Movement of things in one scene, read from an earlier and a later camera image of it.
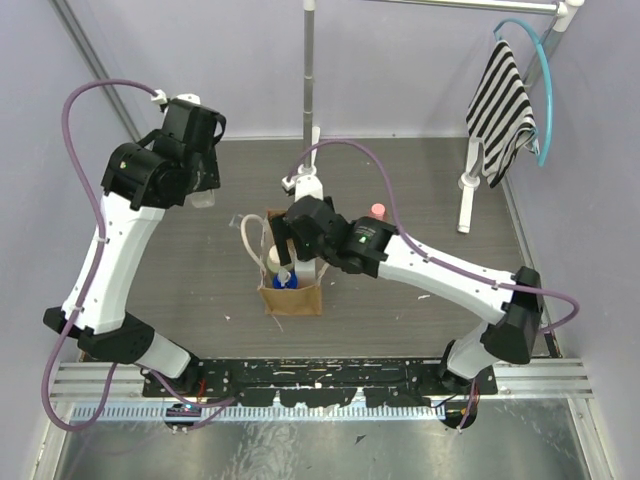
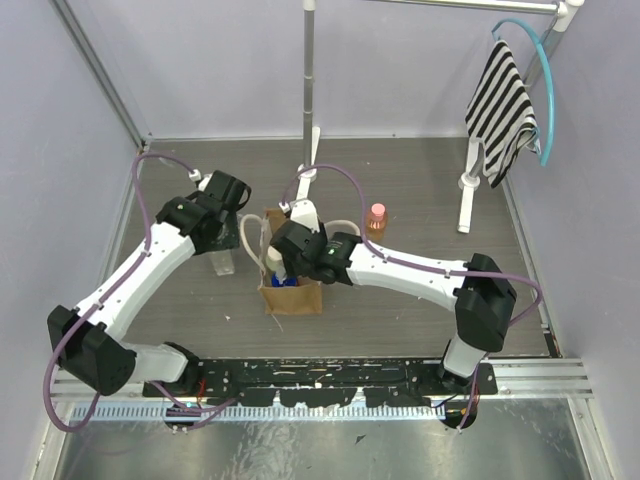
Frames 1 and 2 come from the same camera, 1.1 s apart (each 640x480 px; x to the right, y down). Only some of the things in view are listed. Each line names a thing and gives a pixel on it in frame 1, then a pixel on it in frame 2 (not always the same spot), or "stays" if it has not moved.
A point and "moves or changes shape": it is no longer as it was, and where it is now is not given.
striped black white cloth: [500, 114] stays
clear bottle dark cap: [201, 198] moves or changes shape
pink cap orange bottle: [378, 211] stays
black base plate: [324, 382] stays
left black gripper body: [210, 170] -> [226, 240]
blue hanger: [550, 89] stays
